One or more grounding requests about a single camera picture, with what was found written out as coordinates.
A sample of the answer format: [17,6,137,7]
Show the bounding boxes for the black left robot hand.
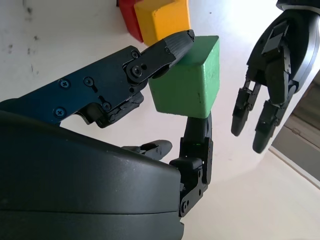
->
[231,7,320,154]

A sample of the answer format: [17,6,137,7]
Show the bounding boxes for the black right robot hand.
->
[0,29,215,240]

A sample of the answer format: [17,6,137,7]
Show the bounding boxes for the green cube block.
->
[148,35,221,119]

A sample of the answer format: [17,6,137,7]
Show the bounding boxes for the yellow cube block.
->
[134,0,191,47]

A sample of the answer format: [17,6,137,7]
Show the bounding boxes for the red cube block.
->
[117,0,145,43]

